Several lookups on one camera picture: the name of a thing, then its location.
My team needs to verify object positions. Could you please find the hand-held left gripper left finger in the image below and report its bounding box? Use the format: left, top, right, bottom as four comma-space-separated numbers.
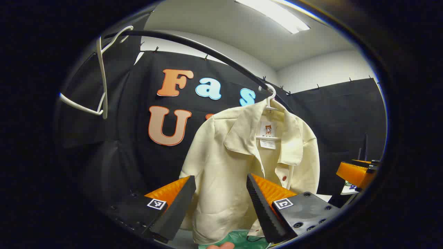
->
104, 175, 197, 244

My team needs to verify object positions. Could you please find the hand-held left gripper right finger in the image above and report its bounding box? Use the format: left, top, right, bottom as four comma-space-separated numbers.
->
246, 173, 341, 244

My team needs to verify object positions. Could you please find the green-lined laundry hamper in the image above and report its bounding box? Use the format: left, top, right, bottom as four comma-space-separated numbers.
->
197, 230, 271, 249

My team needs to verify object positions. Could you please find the cream collared shirt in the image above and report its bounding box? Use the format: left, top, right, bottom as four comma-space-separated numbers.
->
179, 99, 320, 245

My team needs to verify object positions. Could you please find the white plastic clothes hanger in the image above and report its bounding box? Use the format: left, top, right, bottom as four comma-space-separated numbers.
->
256, 83, 282, 141
59, 25, 134, 120

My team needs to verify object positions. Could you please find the thin black stand pole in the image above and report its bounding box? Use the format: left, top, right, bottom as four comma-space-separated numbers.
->
358, 133, 368, 161

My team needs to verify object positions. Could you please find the black clothes rack rail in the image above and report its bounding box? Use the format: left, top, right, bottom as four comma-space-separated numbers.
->
103, 30, 295, 113

